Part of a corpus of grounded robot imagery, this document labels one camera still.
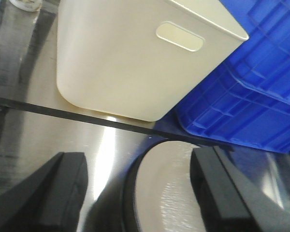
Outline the large blue plastic crate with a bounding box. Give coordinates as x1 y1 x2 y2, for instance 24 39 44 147
174 0 290 153

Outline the beige black-rimmed plate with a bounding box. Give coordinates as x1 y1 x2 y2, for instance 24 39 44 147
122 141 206 232

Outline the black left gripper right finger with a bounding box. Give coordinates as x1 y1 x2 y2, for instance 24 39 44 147
190 146 290 232

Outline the cream plastic bin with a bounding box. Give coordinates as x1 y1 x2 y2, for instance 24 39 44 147
56 0 249 122

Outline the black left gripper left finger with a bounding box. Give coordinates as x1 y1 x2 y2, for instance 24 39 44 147
0 152 87 232

